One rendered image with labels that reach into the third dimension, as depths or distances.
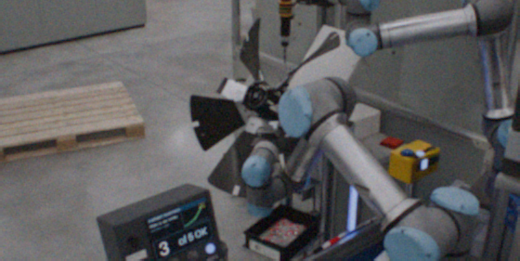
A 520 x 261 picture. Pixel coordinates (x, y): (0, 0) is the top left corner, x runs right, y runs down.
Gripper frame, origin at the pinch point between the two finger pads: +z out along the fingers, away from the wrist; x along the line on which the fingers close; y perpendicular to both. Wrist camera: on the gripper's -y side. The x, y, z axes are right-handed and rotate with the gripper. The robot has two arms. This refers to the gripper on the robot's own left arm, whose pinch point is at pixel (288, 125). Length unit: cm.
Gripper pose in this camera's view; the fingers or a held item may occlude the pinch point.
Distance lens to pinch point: 196.0
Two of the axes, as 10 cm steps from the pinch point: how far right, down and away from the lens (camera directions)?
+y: -9.8, -0.1, 2.1
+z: 1.9, -4.3, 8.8
